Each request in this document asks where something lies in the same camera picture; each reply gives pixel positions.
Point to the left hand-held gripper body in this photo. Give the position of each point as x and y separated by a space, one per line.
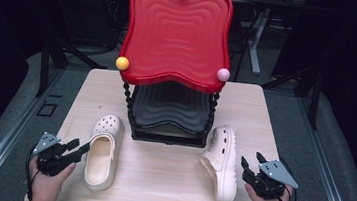
49 160

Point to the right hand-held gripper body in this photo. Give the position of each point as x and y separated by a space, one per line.
276 174

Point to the cream clog shoe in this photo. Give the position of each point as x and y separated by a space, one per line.
101 159
225 165

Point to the red and black shoe rack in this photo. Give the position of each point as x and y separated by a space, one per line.
176 36

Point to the person's left hand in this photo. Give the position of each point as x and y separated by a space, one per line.
45 188

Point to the black metal stand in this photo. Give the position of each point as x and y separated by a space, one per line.
315 101
45 66

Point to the white desk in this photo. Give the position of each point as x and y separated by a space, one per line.
256 38

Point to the grey metal floor rail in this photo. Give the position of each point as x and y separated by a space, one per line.
4 142
326 176

